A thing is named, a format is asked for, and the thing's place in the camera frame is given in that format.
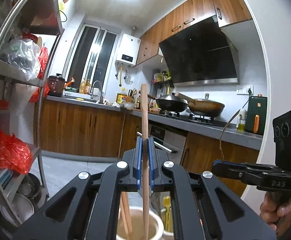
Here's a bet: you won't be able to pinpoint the yellow oil bottle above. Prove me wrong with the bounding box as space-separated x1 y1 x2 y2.
116 87 127 105

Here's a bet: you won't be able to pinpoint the green air fryer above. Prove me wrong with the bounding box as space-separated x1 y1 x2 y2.
244 94 267 135

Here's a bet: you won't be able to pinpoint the white water heater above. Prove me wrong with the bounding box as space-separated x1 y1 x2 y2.
116 34 141 67

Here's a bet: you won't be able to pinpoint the wooden chopstick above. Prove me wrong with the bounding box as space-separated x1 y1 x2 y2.
141 83 149 239
120 192 130 239
124 192 133 235

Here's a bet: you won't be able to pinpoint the hanging red plastic bag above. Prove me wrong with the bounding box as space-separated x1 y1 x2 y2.
29 46 49 103

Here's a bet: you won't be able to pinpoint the floral ceramic utensil holder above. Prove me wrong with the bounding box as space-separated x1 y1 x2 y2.
116 205 175 240

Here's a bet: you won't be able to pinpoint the white bowl on shelf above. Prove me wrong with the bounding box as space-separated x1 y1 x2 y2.
0 193 34 226

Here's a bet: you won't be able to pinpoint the yellow tulip plastic utensil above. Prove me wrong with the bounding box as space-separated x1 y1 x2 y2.
163 196 173 232

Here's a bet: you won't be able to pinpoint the kitchen faucet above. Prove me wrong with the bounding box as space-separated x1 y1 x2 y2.
90 80 104 103

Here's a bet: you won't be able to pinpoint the metal shelf rack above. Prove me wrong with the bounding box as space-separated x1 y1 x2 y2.
0 0 67 228

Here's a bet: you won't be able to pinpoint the black range hood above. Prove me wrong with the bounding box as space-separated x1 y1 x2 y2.
159 15 239 87

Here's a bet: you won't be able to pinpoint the person right hand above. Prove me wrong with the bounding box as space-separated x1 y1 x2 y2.
260 192 291 228

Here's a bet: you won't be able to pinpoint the built-in oven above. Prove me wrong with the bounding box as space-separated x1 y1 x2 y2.
149 120 188 164

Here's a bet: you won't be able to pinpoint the black wok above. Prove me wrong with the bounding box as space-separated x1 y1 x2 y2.
148 93 188 113

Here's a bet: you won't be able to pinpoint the window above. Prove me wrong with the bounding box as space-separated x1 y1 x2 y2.
65 24 118 93

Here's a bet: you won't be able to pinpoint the clear plastic bag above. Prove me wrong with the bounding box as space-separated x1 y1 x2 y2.
0 38 41 81

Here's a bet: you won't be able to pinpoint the brown frying pan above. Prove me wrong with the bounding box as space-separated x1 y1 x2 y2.
175 92 225 118

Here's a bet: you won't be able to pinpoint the wooden upper cabinets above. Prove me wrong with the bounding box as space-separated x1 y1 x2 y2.
136 0 252 65

